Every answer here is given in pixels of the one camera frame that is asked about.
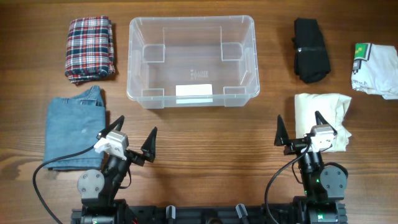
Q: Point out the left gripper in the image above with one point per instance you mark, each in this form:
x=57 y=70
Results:
x=148 y=149

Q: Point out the blue denim jeans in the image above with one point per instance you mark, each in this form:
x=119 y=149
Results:
x=73 y=124

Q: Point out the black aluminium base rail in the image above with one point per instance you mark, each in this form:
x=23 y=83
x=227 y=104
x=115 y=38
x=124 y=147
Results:
x=205 y=214

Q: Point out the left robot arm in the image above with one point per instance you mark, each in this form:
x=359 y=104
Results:
x=98 y=188

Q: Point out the white printed t-shirt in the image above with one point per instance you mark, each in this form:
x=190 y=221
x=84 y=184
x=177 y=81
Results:
x=375 y=70

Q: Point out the black garment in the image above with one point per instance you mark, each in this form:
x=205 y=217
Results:
x=311 y=62

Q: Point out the clear plastic storage bin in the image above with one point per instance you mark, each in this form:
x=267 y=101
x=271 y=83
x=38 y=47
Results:
x=192 y=61

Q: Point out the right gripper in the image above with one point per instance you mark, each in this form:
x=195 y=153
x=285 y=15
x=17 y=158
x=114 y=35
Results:
x=282 y=138

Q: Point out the red plaid folded cloth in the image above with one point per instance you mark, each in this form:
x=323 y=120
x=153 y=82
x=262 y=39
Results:
x=90 y=49

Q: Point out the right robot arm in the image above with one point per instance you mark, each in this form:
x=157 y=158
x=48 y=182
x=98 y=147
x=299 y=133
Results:
x=324 y=184

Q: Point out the cream cloth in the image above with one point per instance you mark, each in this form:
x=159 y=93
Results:
x=332 y=107

